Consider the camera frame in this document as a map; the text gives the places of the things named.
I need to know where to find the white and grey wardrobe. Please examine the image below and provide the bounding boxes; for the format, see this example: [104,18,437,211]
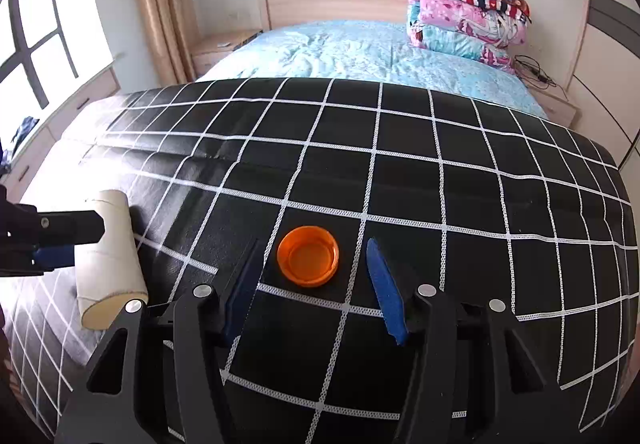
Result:
[570,0,640,170]

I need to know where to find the pink printed folded quilt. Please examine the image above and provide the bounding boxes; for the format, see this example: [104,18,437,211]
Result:
[407,0,526,50]

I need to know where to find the blue cloth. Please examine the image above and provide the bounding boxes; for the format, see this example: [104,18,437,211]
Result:
[7,116,41,150]

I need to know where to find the window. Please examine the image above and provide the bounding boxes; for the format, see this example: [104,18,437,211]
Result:
[0,0,113,125]

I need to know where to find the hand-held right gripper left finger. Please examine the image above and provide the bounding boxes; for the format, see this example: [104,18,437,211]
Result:
[54,239,266,444]

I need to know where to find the white cardboard tube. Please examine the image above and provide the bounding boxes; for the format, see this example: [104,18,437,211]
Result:
[75,189,150,331]

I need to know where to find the wooden nightstand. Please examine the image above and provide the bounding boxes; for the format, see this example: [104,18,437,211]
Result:
[191,28,263,79]
[537,74,581,127]

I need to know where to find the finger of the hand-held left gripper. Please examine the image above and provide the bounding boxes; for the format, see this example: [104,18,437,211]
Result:
[32,245,77,272]
[37,210,107,246]

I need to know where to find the orange plastic cap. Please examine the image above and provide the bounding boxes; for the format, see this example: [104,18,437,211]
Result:
[277,225,341,287]

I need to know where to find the black checked mat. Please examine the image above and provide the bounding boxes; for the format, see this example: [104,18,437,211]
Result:
[0,78,640,444]

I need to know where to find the light blue bed sheet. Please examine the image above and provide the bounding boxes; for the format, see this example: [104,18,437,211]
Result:
[195,19,551,120]

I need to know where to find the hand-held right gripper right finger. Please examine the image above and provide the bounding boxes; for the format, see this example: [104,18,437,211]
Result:
[366,238,576,444]

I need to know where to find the black cables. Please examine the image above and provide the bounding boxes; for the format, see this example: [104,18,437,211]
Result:
[512,55,568,97]

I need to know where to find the wooden window cabinet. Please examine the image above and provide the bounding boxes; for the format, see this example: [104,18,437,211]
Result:
[0,64,121,205]

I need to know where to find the light blue folded quilt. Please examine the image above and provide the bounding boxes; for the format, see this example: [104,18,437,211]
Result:
[406,4,516,75]

